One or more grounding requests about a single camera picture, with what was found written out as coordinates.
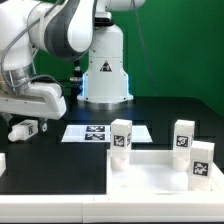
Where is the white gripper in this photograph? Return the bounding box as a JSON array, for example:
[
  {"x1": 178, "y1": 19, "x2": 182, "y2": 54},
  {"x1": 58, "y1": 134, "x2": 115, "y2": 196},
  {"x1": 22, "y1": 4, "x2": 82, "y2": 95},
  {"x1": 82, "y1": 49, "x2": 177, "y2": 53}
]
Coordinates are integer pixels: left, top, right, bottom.
[{"x1": 0, "y1": 83, "x2": 66, "y2": 132}]

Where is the white square table top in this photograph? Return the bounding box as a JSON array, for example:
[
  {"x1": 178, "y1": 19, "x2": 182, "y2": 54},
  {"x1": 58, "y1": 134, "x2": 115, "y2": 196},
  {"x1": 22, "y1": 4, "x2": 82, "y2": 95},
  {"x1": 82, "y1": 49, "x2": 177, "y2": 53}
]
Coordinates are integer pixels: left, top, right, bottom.
[{"x1": 106, "y1": 150, "x2": 224, "y2": 196}]

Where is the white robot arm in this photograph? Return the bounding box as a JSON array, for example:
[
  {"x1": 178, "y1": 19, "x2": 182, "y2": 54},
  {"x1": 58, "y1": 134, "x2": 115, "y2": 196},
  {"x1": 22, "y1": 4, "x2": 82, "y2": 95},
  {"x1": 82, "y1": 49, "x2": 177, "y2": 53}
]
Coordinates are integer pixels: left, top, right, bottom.
[{"x1": 0, "y1": 0, "x2": 146, "y2": 129}]

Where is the white left fence block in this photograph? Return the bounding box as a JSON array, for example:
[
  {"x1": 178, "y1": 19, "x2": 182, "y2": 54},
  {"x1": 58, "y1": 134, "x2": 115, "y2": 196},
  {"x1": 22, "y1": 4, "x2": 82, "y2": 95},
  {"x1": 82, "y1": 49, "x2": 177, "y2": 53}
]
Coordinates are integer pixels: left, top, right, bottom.
[{"x1": 0, "y1": 153, "x2": 6, "y2": 177}]

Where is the white marker base plate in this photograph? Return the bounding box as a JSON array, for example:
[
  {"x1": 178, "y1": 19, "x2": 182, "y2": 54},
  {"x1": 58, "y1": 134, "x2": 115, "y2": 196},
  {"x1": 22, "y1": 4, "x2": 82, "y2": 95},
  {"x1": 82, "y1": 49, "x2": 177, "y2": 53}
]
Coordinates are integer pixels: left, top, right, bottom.
[{"x1": 62, "y1": 125, "x2": 152, "y2": 143}]

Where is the white front fence rail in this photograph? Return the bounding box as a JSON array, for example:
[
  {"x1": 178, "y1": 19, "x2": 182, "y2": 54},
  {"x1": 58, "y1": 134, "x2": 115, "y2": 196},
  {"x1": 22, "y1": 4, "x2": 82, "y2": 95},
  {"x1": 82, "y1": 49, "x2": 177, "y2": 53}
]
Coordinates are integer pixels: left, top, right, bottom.
[{"x1": 0, "y1": 193, "x2": 224, "y2": 223}]

